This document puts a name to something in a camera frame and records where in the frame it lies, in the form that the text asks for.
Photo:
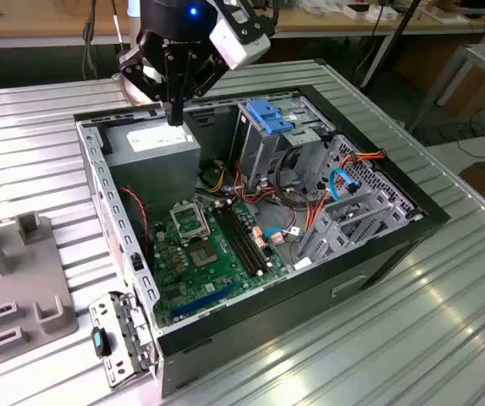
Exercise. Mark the large brown cardboard box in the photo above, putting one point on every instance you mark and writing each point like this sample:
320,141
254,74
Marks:
479,93

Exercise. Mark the silver card retention bracket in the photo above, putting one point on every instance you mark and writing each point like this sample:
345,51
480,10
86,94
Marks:
119,338

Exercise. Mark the brown arm base plate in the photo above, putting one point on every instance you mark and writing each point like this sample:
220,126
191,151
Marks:
121,86

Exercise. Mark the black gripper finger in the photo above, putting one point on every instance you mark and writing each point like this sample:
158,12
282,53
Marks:
140,76
204,78

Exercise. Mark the CPU socket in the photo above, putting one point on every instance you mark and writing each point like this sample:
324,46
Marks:
203,254

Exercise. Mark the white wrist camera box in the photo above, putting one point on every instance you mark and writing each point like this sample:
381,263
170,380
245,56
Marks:
242,51

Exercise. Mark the long wooden desk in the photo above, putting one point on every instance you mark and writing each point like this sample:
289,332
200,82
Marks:
34,25

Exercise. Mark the grey metal drive cage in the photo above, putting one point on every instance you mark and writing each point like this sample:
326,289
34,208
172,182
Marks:
259,156

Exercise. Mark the flat cardboard piece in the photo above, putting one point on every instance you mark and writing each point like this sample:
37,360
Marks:
445,16

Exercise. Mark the grey parts rack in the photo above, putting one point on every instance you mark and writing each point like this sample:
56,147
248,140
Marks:
22,270

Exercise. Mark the blue black bracket latch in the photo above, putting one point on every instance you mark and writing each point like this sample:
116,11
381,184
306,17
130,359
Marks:
100,342

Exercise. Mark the black tripod pole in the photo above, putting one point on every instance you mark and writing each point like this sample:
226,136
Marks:
408,17

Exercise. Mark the white box black top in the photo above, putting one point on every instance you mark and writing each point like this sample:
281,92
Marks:
355,10

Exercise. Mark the grey power supply unit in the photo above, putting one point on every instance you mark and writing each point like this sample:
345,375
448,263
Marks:
153,177

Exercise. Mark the white board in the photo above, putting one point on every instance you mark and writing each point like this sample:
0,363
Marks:
479,148

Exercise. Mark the black RAM slot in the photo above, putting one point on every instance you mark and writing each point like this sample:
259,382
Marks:
237,241
249,234
241,239
245,237

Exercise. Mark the green motherboard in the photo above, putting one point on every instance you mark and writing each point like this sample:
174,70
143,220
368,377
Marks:
200,283

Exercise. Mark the blue expansion slot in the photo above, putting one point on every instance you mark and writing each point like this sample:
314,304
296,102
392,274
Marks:
202,301

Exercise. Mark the blue plastic drive latch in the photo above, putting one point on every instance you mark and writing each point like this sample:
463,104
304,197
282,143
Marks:
269,116

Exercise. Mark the perforated metal disk bay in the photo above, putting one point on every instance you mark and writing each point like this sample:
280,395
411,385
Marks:
331,247

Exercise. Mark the black open PC case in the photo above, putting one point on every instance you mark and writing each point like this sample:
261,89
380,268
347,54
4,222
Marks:
267,321

